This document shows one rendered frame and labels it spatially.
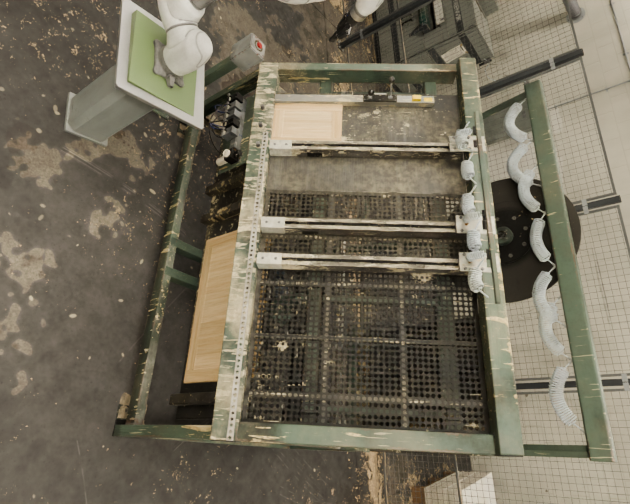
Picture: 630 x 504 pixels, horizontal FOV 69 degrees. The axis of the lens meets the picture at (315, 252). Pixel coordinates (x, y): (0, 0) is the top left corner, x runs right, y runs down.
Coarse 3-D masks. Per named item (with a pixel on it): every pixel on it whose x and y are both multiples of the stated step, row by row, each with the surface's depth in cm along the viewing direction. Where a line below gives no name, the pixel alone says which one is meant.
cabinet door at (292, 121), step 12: (276, 108) 278; (288, 108) 278; (300, 108) 277; (312, 108) 277; (324, 108) 277; (336, 108) 276; (276, 120) 274; (288, 120) 274; (300, 120) 274; (312, 120) 274; (324, 120) 273; (336, 120) 273; (276, 132) 270; (288, 132) 271; (300, 132) 270; (312, 132) 270; (324, 132) 270; (336, 132) 269
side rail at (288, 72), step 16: (288, 64) 288; (304, 64) 288; (320, 64) 287; (336, 64) 287; (352, 64) 286; (368, 64) 286; (384, 64) 285; (400, 64) 285; (416, 64) 284; (432, 64) 284; (448, 64) 283; (288, 80) 295; (304, 80) 294; (320, 80) 293; (336, 80) 293; (352, 80) 292; (368, 80) 291; (384, 80) 291; (400, 80) 290; (416, 80) 289; (432, 80) 289; (448, 80) 288
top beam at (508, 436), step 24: (480, 120) 259; (480, 192) 240; (480, 240) 229; (480, 312) 221; (504, 312) 213; (504, 336) 209; (504, 360) 204; (504, 384) 200; (504, 408) 196; (504, 432) 192
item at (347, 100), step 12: (276, 96) 279; (288, 96) 279; (300, 96) 278; (312, 96) 278; (324, 96) 278; (336, 96) 277; (348, 96) 277; (360, 96) 277; (408, 96) 275; (432, 96) 275
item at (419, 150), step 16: (272, 144) 261; (288, 144) 260; (304, 144) 261; (320, 144) 260; (336, 144) 260; (352, 144) 259; (368, 144) 258; (384, 144) 258; (400, 144) 257; (416, 144) 257; (432, 144) 257; (448, 144) 256
